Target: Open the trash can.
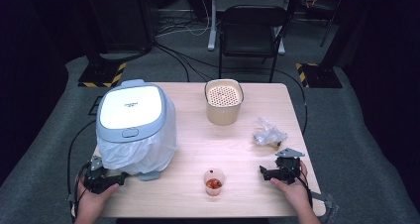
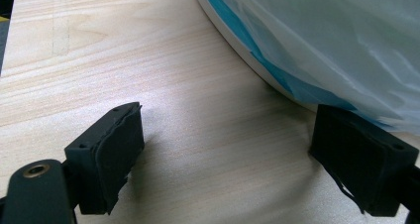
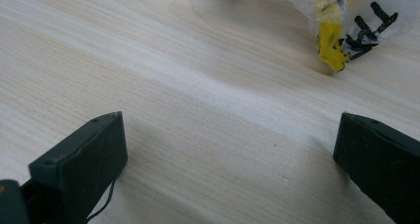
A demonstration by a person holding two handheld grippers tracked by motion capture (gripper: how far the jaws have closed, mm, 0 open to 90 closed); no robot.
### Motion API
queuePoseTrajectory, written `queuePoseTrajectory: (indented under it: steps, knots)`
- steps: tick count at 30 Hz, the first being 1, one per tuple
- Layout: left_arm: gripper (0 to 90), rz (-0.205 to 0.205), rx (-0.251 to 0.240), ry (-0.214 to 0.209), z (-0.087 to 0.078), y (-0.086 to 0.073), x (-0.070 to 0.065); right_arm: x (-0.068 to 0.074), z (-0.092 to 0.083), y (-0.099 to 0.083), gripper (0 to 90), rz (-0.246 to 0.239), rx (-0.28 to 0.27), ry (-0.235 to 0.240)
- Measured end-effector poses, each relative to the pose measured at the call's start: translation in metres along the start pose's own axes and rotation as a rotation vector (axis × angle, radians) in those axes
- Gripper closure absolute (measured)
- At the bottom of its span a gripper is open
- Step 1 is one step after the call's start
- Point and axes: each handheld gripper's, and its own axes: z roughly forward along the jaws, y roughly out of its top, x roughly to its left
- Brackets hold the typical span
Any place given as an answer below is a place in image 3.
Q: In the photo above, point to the white cloth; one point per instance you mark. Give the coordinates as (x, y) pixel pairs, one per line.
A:
(330, 42)

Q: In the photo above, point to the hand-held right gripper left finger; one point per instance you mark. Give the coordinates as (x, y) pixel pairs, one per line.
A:
(82, 158)

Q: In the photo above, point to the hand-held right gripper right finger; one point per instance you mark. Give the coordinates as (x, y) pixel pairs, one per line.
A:
(379, 161)

